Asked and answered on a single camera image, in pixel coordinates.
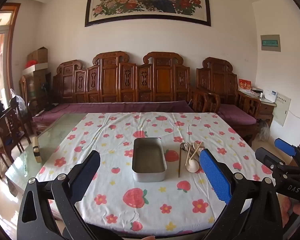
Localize carved wooden long sofa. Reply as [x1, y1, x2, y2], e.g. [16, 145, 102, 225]
[31, 51, 198, 135]

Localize white electric panel door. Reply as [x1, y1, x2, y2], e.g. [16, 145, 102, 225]
[272, 95, 292, 127]

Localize wooden side table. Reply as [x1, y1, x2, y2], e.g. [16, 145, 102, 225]
[237, 90, 275, 128]

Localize grey fluffy duster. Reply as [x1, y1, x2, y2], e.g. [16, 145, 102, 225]
[256, 120, 270, 142]

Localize stacked cardboard boxes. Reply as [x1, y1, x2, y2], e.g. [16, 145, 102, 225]
[22, 70, 50, 105]

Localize red card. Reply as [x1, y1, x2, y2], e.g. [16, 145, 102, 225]
[238, 78, 252, 92]

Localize wooden door frame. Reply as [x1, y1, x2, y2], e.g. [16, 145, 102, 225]
[0, 2, 21, 105]

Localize wooden block with black band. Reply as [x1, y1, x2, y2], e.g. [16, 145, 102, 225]
[32, 137, 43, 163]

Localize rectangular metal tray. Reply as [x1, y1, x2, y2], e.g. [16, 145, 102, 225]
[132, 137, 167, 182]

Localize carved wooden armchair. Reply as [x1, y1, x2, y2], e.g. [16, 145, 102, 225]
[190, 57, 262, 147]

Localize purple armchair seat cushion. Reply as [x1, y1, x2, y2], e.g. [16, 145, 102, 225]
[217, 104, 257, 125]

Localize white lidded box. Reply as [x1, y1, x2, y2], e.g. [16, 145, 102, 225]
[22, 64, 48, 75]

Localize dark wooden chopstick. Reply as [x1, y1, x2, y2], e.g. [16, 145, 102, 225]
[178, 145, 183, 178]

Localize white desk device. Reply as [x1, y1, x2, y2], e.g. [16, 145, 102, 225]
[265, 89, 278, 103]

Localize framed peacock flower painting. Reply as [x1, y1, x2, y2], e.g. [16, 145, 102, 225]
[84, 0, 212, 27]

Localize clear plastic bag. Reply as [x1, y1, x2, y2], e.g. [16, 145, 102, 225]
[10, 89, 28, 113]

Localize dark wooden dining chair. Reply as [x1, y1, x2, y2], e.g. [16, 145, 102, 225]
[9, 97, 32, 144]
[0, 110, 23, 178]

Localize cream soup spoon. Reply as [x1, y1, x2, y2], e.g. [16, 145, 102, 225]
[185, 152, 199, 173]

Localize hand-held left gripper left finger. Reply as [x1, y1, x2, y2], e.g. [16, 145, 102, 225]
[16, 150, 115, 240]

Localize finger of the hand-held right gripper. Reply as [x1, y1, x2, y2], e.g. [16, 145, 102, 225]
[274, 137, 300, 165]
[255, 147, 290, 178]

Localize green wall panel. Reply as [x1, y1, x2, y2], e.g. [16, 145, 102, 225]
[261, 34, 282, 52]

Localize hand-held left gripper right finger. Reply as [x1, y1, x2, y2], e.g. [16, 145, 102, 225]
[199, 148, 283, 240]

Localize brown cardboard box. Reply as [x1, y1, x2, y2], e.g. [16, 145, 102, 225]
[27, 47, 48, 64]

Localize strawberry flower print tablecloth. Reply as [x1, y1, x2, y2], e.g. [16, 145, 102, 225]
[39, 112, 277, 233]

